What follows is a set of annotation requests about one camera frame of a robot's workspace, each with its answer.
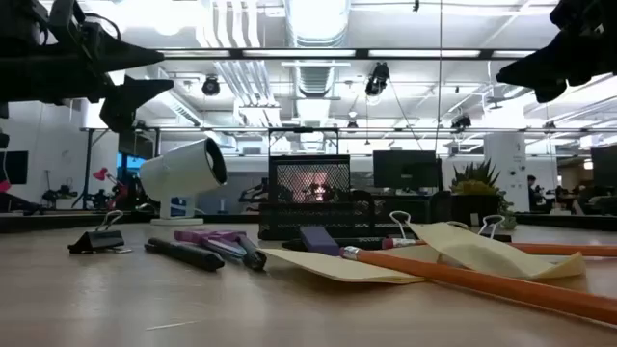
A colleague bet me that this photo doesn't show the potted succulent plant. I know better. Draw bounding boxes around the potted succulent plant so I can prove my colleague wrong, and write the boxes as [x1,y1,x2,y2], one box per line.
[449,158,518,231]

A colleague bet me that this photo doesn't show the black overhead light bar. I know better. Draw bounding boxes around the black overhead light bar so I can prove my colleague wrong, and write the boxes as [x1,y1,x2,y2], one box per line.
[156,46,539,62]

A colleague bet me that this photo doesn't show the orange pencil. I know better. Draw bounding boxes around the orange pencil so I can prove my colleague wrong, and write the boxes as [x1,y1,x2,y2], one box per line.
[338,245,617,327]
[381,236,617,257]

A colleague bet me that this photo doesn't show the white spotlight lamp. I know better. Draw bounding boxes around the white spotlight lamp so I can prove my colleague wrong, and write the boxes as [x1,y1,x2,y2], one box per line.
[139,137,228,227]

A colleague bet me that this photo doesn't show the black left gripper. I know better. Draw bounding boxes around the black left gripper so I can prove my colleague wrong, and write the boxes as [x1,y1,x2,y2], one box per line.
[0,0,174,134]

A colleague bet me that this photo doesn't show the black computer monitor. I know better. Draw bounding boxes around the black computer monitor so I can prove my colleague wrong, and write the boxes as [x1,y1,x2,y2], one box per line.
[372,149,443,191]

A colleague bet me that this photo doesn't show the yellow sticky note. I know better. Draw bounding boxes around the yellow sticky note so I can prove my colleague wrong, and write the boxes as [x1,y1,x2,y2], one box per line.
[408,221,587,281]
[258,246,426,284]

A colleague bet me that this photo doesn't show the red desk lamp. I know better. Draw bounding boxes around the red desk lamp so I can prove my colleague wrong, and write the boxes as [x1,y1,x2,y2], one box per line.
[93,167,129,199]

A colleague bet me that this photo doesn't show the blue eraser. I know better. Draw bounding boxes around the blue eraser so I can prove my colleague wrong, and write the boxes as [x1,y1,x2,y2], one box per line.
[298,226,341,257]

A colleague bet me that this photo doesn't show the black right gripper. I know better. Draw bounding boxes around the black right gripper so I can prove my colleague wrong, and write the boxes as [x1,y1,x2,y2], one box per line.
[496,0,617,104]

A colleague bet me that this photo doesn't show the black wall screen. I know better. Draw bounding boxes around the black wall screen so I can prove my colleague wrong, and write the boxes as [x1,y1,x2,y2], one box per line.
[0,149,29,186]

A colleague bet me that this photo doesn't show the purple scissors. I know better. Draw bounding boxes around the purple scissors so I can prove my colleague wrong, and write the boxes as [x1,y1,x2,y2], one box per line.
[173,228,252,264]

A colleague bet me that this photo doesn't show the person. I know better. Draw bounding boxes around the person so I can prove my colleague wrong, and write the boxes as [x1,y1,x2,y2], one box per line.
[526,173,545,213]

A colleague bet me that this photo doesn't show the dark background monitor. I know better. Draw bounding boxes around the dark background monitor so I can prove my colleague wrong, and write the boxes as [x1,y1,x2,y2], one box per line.
[590,144,617,189]

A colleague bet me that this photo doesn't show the black mesh desk organizer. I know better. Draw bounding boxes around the black mesh desk organizer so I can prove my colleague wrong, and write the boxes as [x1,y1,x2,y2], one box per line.
[258,154,376,241]

